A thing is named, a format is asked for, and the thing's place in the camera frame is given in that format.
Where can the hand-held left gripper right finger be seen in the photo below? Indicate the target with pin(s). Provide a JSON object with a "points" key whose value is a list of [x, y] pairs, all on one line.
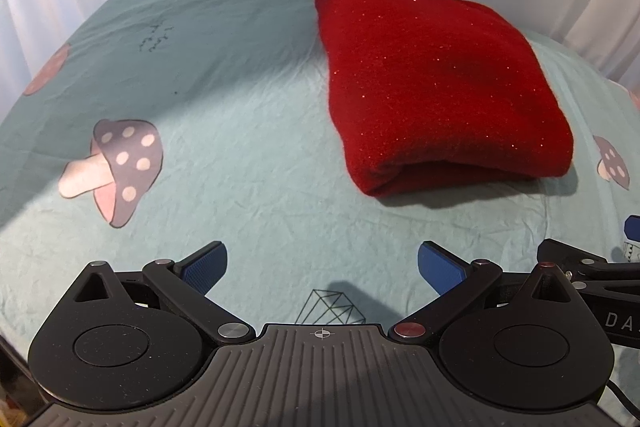
{"points": [[440, 268]]}

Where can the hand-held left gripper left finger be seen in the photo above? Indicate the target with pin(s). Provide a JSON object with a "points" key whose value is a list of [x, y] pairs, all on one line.
{"points": [[202, 267]]}

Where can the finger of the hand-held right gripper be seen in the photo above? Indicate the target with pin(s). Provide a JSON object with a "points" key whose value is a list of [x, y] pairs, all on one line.
{"points": [[600, 274], [570, 252]]}

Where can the red knit sweater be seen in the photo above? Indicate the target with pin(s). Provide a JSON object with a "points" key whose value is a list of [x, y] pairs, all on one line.
{"points": [[430, 82]]}

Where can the mint mushroom print bedsheet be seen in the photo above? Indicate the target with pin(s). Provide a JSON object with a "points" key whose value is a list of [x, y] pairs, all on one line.
{"points": [[240, 117]]}

